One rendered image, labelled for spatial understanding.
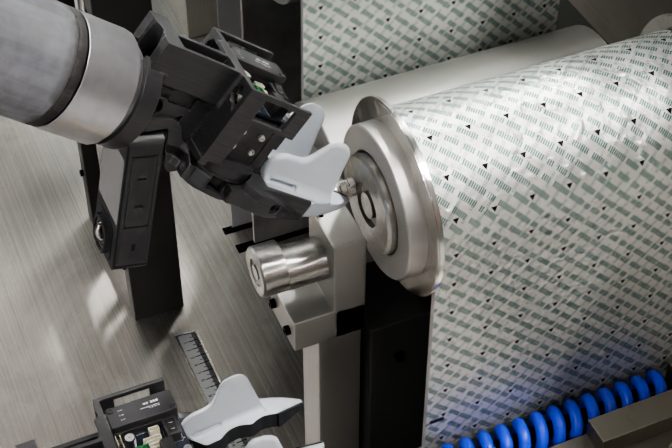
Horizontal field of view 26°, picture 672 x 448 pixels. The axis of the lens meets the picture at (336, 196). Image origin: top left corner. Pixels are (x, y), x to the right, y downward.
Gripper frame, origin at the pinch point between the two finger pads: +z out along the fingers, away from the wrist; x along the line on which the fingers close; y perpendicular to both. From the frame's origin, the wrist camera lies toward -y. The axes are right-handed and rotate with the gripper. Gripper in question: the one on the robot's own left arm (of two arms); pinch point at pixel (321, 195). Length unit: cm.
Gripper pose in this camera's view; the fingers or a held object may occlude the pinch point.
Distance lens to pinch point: 103.5
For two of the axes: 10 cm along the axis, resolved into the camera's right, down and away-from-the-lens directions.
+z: 7.0, 2.5, 6.6
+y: 5.9, -7.3, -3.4
